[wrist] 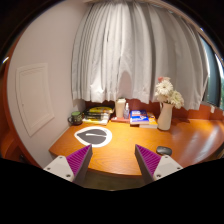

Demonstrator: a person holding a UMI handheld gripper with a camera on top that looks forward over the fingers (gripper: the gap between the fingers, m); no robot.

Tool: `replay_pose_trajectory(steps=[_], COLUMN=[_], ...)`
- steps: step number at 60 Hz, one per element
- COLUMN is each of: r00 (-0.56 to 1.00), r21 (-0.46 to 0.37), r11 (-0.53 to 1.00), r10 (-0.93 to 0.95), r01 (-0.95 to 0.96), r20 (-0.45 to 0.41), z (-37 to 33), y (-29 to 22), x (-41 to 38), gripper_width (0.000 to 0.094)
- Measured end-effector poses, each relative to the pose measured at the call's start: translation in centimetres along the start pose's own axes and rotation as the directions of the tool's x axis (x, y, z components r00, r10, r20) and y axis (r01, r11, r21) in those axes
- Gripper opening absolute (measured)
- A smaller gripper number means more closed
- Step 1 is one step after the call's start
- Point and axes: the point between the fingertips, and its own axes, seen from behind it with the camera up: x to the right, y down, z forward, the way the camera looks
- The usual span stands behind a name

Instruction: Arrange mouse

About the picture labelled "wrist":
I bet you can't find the clear spray bottle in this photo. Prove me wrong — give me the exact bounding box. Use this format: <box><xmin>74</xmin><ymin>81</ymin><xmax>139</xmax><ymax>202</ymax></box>
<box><xmin>124</xmin><ymin>103</ymin><xmax>129</xmax><ymax>119</ymax></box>

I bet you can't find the yellow book under blue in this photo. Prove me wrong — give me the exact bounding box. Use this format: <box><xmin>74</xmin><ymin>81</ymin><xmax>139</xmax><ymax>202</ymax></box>
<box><xmin>139</xmin><ymin>112</ymin><xmax>158</xmax><ymax>129</ymax></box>

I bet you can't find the blue white book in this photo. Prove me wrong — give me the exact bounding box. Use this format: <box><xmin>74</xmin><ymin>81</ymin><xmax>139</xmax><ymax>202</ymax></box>
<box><xmin>130</xmin><ymin>110</ymin><xmax>149</xmax><ymax>125</ymax></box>

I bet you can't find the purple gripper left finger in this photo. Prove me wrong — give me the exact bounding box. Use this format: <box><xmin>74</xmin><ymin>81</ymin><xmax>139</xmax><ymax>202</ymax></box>
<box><xmin>44</xmin><ymin>145</ymin><xmax>92</xmax><ymax>186</ymax></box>

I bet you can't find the white wall panel door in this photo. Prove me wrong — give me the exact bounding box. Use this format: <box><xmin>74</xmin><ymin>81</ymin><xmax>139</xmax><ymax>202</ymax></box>
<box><xmin>16</xmin><ymin>63</ymin><xmax>54</xmax><ymax>136</ymax></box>

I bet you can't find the white plastic jar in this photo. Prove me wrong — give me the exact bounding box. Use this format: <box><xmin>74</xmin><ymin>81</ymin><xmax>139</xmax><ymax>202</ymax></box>
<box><xmin>115</xmin><ymin>98</ymin><xmax>126</xmax><ymax>118</ymax></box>

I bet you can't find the white round mouse pad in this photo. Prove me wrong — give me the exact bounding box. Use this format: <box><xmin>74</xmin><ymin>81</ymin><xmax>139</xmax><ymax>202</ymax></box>
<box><xmin>74</xmin><ymin>126</ymin><xmax>112</xmax><ymax>148</ymax></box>

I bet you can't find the white ceramic vase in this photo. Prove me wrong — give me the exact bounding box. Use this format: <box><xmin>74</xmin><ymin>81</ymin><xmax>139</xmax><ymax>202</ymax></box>
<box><xmin>157</xmin><ymin>103</ymin><xmax>173</xmax><ymax>131</ymax></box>

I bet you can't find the red flat book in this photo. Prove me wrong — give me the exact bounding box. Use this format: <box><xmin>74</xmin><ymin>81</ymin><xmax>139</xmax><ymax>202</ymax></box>
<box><xmin>111</xmin><ymin>117</ymin><xmax>130</xmax><ymax>123</ymax></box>

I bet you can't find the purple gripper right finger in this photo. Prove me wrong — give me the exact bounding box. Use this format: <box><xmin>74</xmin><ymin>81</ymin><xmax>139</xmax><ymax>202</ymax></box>
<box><xmin>135</xmin><ymin>145</ymin><xmax>182</xmax><ymax>184</ymax></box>

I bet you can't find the white pink flower bouquet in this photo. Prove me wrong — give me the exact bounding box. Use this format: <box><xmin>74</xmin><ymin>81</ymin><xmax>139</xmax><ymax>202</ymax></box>
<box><xmin>155</xmin><ymin>77</ymin><xmax>184</xmax><ymax>109</ymax></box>

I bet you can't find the white pleated curtain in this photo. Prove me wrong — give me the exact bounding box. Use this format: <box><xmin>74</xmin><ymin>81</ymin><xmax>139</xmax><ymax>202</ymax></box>
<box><xmin>72</xmin><ymin>0</ymin><xmax>208</xmax><ymax>110</ymax></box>

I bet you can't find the green mug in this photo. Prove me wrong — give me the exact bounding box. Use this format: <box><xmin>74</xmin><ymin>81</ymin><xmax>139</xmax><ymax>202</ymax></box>
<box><xmin>68</xmin><ymin>111</ymin><xmax>82</xmax><ymax>126</ymax></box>

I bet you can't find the black computer mouse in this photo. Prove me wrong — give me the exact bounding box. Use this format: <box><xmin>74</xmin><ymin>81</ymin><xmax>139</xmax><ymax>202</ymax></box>
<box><xmin>156</xmin><ymin>146</ymin><xmax>172</xmax><ymax>156</ymax></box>

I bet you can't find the yellow black book stack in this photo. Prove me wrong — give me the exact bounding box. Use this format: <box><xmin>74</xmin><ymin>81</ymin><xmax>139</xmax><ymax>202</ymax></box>
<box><xmin>82</xmin><ymin>106</ymin><xmax>114</xmax><ymax>125</ymax></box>

